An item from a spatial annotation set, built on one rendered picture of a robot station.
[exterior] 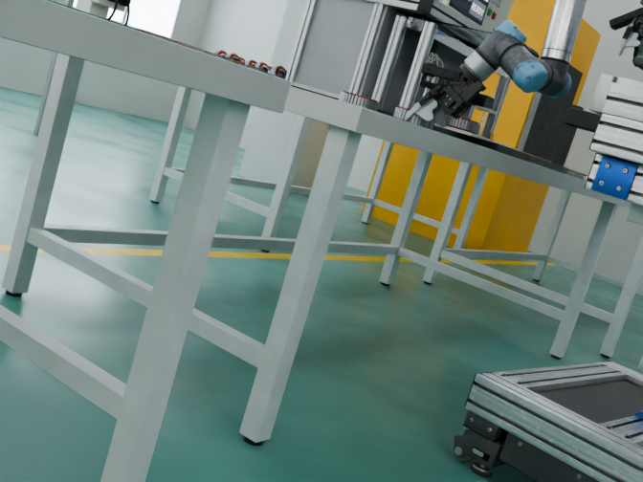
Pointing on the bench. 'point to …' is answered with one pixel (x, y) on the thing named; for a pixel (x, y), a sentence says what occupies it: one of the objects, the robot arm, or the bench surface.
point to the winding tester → (487, 12)
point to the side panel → (334, 46)
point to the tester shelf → (431, 10)
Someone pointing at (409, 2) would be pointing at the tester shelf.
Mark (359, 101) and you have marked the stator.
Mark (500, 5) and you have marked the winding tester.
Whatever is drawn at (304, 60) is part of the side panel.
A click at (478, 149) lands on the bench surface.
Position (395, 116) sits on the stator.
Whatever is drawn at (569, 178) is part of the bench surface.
